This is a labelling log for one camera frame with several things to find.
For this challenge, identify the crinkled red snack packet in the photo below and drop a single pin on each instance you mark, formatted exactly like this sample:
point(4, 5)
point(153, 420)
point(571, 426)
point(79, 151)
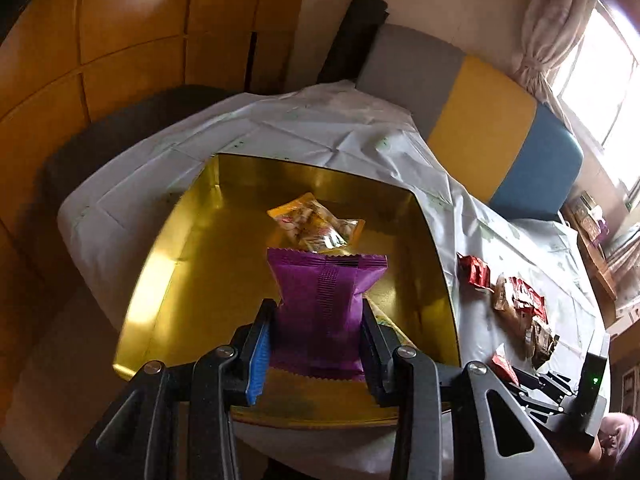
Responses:
point(472, 270)

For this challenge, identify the gold tin box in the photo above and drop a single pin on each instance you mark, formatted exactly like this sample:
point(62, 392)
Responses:
point(200, 270)

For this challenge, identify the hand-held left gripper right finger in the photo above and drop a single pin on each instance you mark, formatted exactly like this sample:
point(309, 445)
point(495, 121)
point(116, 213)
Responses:
point(372, 355)

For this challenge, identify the cream curtain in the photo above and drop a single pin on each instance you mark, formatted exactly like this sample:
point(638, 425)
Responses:
point(545, 25)

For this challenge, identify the wooden wardrobe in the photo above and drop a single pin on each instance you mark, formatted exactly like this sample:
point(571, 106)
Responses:
point(125, 20)

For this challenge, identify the white tablecloth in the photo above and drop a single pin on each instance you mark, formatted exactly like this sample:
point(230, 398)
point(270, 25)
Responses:
point(310, 125)

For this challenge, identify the person's right hand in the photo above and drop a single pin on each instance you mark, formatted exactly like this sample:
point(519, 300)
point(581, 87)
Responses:
point(620, 432)

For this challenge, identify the dark grey chair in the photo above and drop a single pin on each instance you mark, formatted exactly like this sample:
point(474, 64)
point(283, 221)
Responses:
point(125, 135)

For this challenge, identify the purple snack packet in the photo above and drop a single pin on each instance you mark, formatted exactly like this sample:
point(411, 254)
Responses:
point(320, 310)

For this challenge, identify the orange snack packet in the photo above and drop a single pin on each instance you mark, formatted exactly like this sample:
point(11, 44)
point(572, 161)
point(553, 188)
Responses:
point(310, 220)

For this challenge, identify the boxes on side shelf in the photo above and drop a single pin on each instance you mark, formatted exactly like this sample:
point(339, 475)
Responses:
point(587, 215)

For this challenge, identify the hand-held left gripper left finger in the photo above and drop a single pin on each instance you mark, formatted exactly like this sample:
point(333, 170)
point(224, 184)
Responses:
point(255, 360)

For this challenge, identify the clear packet of brown biscuits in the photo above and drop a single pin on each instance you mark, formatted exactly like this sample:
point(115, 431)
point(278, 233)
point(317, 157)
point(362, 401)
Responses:
point(504, 305)

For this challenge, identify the wooden side table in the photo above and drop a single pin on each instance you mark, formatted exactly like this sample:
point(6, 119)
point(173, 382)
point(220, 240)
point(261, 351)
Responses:
point(597, 265)

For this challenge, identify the window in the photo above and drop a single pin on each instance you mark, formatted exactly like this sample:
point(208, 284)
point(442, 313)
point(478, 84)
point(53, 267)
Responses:
point(610, 60)

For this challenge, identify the red snack packet white label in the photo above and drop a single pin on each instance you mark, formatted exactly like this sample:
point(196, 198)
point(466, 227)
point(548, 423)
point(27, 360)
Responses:
point(500, 364)

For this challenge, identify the black rolled mat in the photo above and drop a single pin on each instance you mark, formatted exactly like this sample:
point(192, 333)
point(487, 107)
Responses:
point(352, 40)

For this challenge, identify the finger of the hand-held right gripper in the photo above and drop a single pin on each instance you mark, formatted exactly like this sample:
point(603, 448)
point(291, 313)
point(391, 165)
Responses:
point(537, 402)
point(552, 381)

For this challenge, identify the grey yellow blue sofa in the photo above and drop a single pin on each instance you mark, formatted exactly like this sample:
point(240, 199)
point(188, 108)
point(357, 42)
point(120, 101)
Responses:
point(480, 110)

